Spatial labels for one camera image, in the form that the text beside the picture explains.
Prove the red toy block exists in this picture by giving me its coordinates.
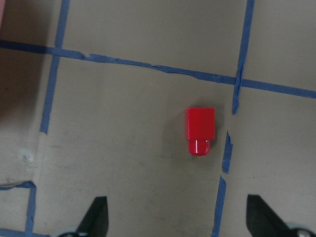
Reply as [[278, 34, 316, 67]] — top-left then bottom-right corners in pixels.
[[185, 108, 215, 156]]

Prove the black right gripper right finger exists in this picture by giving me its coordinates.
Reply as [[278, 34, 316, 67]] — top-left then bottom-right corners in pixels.
[[246, 195, 290, 235]]

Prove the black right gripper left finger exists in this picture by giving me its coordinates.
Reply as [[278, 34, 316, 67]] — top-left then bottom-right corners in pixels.
[[76, 196, 109, 235]]

